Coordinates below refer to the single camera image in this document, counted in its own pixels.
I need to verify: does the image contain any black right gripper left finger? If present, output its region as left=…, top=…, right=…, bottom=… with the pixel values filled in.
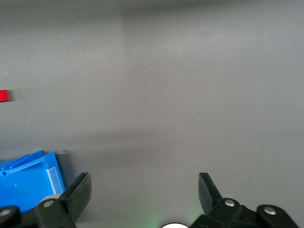
left=0, top=172, right=92, bottom=228

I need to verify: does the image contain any small red cube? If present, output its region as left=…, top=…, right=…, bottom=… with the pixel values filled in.
left=0, top=89, right=10, bottom=103

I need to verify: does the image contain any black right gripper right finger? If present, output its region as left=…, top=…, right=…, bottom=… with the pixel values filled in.
left=190, top=172, right=300, bottom=228

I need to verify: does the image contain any dark grey table mat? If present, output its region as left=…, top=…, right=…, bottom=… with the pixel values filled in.
left=0, top=0, right=304, bottom=228

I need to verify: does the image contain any blue plastic storage bin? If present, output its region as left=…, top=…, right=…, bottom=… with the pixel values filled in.
left=0, top=150, right=66, bottom=214

